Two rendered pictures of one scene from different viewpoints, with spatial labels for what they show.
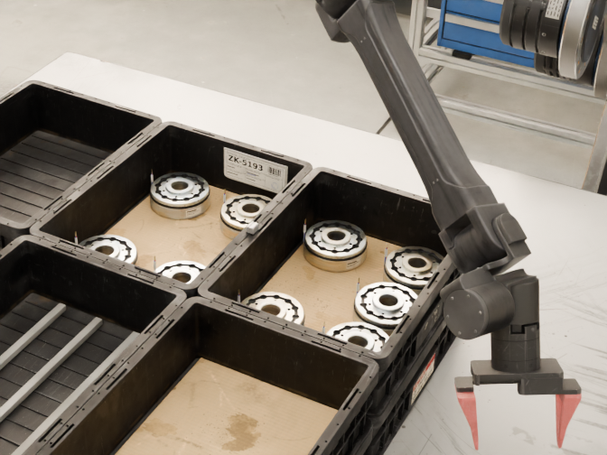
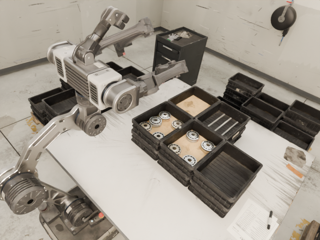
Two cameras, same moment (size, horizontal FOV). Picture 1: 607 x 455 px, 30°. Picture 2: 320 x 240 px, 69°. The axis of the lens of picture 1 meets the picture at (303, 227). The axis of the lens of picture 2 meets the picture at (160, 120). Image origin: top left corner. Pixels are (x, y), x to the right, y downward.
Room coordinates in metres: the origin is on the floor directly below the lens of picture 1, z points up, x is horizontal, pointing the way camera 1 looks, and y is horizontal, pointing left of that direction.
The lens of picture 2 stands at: (2.72, 0.22, 2.10)
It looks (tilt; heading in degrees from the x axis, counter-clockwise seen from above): 41 degrees down; 193
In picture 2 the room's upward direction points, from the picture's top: 9 degrees clockwise
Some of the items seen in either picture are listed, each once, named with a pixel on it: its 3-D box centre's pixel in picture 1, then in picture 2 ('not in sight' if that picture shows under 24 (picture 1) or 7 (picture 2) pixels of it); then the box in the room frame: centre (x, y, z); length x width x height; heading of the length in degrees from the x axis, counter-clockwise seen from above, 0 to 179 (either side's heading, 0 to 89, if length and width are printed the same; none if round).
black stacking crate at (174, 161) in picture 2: (179, 227); (191, 146); (1.51, 0.20, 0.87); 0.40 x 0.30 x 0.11; 154
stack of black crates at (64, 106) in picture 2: not in sight; (70, 115); (1.14, -1.13, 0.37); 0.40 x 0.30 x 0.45; 156
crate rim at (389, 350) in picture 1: (346, 257); (163, 120); (1.38, -0.07, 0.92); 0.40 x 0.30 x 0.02; 154
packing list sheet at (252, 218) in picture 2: not in sight; (254, 225); (1.84, 0.72, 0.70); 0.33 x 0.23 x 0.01; 156
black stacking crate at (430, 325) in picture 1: (344, 284); (162, 125); (1.38, -0.07, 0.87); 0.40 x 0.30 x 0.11; 154
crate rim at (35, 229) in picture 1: (178, 202); (193, 142); (1.51, 0.20, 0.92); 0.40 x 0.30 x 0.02; 154
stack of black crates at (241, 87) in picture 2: not in sight; (240, 95); (-0.22, 0.62, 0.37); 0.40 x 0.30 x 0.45; 66
